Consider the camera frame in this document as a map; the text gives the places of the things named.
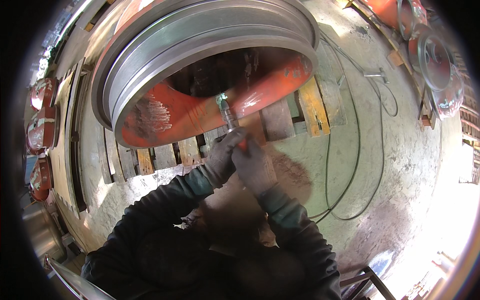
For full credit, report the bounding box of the person's right hand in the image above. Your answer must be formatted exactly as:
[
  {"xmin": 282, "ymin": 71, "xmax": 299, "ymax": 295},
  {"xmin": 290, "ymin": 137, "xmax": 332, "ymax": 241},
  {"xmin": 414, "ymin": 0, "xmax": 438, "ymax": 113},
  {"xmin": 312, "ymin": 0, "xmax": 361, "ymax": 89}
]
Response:
[{"xmin": 231, "ymin": 137, "xmax": 279, "ymax": 198}]

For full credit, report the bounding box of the person's left hand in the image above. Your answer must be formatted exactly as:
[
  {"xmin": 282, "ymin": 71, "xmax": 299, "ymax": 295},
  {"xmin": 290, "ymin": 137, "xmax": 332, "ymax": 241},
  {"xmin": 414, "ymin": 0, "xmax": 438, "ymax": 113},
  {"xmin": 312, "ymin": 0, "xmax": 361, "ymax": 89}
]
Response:
[{"xmin": 199, "ymin": 127, "xmax": 249, "ymax": 189}]

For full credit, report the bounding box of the pneumatic die grinder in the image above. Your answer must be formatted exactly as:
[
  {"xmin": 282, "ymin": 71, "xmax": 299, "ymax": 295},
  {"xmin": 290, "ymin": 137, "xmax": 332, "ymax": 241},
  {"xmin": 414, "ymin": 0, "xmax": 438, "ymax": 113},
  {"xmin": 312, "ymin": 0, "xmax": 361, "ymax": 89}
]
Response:
[{"xmin": 215, "ymin": 93, "xmax": 249, "ymax": 152}]

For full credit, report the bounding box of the wooden pallet under large wheel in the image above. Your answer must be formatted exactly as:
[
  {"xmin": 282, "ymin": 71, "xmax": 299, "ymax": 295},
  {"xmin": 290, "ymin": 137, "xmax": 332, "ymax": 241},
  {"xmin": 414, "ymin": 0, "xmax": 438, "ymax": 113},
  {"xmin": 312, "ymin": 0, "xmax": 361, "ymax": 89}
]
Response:
[{"xmin": 97, "ymin": 23, "xmax": 348, "ymax": 185}]

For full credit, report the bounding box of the large red steel wheel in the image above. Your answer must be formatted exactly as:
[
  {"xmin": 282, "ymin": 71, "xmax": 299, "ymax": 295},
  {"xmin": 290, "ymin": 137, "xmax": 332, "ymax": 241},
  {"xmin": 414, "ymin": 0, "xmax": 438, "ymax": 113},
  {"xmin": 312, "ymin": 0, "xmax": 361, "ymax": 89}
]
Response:
[{"xmin": 91, "ymin": 0, "xmax": 320, "ymax": 149}]

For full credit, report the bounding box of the person's body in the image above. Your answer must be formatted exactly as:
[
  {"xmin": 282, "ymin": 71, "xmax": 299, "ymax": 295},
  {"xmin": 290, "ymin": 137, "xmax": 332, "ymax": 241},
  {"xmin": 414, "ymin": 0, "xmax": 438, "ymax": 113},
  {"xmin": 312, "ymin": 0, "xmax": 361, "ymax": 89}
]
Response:
[{"xmin": 80, "ymin": 197, "xmax": 343, "ymax": 300}]

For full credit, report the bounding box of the steel hammer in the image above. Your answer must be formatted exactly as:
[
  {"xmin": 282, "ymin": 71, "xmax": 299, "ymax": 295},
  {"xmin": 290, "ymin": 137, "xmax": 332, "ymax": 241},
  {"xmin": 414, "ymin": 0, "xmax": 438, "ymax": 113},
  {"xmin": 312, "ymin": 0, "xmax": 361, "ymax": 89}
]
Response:
[{"xmin": 363, "ymin": 67, "xmax": 390, "ymax": 84}]

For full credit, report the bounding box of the long wooden board platform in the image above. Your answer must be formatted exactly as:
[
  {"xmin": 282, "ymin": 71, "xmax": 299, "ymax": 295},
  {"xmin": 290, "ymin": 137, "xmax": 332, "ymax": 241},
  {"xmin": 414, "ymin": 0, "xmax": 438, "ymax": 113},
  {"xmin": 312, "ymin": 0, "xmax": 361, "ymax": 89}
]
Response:
[{"xmin": 48, "ymin": 58, "xmax": 94, "ymax": 220}]

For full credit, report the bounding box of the small red pulley wheel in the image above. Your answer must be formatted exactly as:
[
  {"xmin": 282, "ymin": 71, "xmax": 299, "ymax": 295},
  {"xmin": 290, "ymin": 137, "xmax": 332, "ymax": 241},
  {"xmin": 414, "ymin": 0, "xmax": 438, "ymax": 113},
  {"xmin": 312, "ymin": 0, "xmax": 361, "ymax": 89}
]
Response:
[
  {"xmin": 365, "ymin": 0, "xmax": 428, "ymax": 41},
  {"xmin": 30, "ymin": 77, "xmax": 61, "ymax": 112},
  {"xmin": 430, "ymin": 65, "xmax": 466, "ymax": 121},
  {"xmin": 28, "ymin": 155, "xmax": 54, "ymax": 202},
  {"xmin": 408, "ymin": 25, "xmax": 452, "ymax": 92},
  {"xmin": 25, "ymin": 105, "xmax": 61, "ymax": 155}
]

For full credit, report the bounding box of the grey steel cylinder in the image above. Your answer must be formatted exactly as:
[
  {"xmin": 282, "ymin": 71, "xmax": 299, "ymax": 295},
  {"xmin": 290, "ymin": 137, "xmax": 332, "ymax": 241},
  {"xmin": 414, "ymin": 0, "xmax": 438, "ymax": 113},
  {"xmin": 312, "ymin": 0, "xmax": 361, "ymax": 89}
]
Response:
[{"xmin": 22, "ymin": 202, "xmax": 68, "ymax": 263}]

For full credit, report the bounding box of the black air hose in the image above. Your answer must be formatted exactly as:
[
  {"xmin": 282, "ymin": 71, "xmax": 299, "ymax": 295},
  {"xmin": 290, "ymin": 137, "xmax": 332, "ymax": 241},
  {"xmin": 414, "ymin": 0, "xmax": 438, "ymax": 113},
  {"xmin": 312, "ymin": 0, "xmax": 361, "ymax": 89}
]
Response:
[{"xmin": 308, "ymin": 30, "xmax": 361, "ymax": 225}]

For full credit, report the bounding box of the black cable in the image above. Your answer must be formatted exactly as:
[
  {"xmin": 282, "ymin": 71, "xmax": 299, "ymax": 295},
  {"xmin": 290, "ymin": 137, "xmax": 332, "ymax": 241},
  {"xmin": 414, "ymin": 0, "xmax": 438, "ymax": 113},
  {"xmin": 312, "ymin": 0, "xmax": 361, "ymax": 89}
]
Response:
[{"xmin": 325, "ymin": 37, "xmax": 399, "ymax": 222}]

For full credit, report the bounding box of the black metal frame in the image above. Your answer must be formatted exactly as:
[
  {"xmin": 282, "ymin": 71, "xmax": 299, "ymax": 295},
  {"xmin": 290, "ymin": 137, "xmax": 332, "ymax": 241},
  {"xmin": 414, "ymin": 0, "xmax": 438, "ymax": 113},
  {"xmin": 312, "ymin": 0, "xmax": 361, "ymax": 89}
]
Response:
[{"xmin": 339, "ymin": 266, "xmax": 398, "ymax": 300}]

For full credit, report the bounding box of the grey metal rail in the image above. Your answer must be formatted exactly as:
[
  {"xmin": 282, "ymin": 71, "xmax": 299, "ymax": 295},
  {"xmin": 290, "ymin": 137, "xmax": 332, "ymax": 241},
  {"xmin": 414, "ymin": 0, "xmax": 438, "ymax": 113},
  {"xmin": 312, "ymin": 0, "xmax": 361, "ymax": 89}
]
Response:
[{"xmin": 43, "ymin": 254, "xmax": 117, "ymax": 300}]

